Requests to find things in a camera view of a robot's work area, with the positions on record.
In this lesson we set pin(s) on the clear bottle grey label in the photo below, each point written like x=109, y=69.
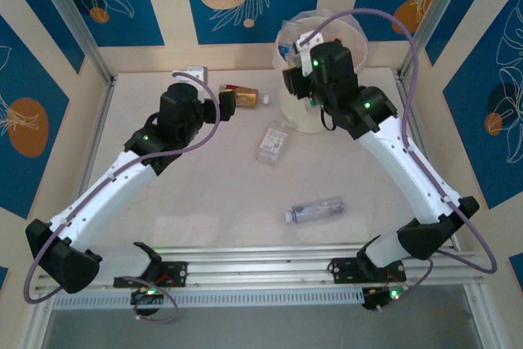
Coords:
x=314, y=210

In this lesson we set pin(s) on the wide aluminium base rail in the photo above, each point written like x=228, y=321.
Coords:
x=261, y=267

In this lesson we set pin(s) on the aluminium frame post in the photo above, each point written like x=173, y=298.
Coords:
x=433, y=18
x=69, y=18

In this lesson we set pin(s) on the cream plastic bin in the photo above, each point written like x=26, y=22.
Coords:
x=294, y=116

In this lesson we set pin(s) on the controller board green light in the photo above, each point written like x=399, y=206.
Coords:
x=378, y=298
x=147, y=293

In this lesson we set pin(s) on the red tan rectangular bottle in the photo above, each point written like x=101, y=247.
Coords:
x=247, y=97

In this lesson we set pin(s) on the clear square white label bottle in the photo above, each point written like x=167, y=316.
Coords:
x=271, y=142

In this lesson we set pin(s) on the aluminium side rail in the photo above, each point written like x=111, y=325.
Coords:
x=107, y=99
x=408, y=95

